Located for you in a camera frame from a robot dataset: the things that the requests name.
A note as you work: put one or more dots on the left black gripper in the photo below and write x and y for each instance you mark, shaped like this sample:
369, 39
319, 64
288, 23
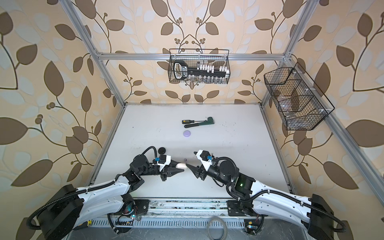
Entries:
169, 173

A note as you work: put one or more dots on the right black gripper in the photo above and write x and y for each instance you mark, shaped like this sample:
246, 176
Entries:
198, 171

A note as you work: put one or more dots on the white earbud charging case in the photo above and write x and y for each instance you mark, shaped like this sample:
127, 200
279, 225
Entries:
181, 166

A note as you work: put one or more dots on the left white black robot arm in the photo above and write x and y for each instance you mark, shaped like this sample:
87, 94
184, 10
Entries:
72, 207

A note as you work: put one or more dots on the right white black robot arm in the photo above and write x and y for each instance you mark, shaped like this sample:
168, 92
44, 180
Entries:
313, 214

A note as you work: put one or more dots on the black round earbud case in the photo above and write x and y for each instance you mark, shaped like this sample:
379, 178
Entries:
162, 151

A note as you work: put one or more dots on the purple round earbud case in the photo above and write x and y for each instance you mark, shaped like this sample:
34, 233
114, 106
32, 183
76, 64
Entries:
186, 133

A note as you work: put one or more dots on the black yellow screwdriver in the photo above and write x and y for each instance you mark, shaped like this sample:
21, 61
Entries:
190, 121

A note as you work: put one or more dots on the black tool set in basket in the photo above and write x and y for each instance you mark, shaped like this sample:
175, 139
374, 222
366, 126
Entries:
201, 72

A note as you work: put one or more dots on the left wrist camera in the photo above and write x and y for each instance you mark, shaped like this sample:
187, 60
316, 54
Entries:
162, 160

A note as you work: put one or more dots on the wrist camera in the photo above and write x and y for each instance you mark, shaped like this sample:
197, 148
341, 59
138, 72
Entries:
203, 157
162, 160

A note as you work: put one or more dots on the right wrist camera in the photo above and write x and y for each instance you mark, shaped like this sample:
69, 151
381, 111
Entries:
203, 157

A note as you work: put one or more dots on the green handled tool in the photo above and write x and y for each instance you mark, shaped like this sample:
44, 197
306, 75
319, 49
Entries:
208, 121

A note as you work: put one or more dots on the back wire basket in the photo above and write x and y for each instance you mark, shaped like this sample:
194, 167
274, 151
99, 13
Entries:
217, 57

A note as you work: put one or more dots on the side wire basket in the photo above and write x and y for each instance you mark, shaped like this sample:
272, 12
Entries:
300, 102

